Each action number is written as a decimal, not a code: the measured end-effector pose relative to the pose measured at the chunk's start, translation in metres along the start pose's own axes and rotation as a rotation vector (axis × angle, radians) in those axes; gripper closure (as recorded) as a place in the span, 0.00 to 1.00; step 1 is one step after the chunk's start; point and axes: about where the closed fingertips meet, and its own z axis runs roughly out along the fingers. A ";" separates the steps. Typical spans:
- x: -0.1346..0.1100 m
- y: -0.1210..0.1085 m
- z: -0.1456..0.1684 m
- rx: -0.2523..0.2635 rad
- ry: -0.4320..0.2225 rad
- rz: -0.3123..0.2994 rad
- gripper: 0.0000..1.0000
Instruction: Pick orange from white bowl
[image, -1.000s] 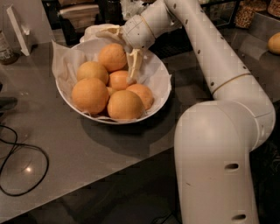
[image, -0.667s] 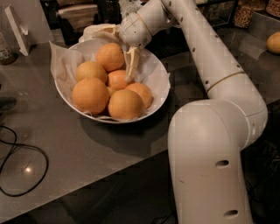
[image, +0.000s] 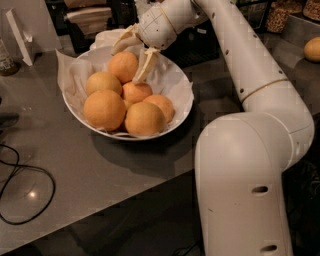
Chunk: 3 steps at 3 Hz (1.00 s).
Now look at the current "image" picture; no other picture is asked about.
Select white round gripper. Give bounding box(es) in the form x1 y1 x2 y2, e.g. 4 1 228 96
111 0 202 84

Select orange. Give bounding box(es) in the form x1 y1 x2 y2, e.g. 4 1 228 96
86 72 122 96
122 82 153 103
124 102 166 136
84 89 126 131
304 37 320 62
107 51 139 83
144 94 175 123

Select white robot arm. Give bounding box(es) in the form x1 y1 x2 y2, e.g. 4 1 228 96
112 0 315 256

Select small white upturned bowl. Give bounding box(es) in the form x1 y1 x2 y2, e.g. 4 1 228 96
89 29 143 52

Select orange at bowl front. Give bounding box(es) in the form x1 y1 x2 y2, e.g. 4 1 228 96
124 102 166 136

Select white round bowl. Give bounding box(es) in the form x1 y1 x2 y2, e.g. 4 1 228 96
61 44 195 142

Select brown napkin stack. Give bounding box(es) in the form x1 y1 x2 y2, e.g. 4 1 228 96
65 7 112 35

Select black cup with packets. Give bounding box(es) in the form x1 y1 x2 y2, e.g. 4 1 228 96
162 21 219 68

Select small orange partly hidden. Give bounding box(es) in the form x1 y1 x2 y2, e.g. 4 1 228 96
123 100 133 110

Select white card stand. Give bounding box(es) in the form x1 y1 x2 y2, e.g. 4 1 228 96
6 8 36 66

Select dark bottle at left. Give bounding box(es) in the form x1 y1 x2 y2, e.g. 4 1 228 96
0 37 19 76

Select jar of nuts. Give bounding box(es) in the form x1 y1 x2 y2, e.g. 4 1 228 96
266 0 289 33

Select black object at left edge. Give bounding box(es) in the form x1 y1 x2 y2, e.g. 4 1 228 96
0 113 19 129

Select black cable on table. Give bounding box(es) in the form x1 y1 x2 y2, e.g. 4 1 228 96
0 142 57 225

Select floor cables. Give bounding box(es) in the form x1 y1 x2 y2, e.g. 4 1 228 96
171 241 204 256

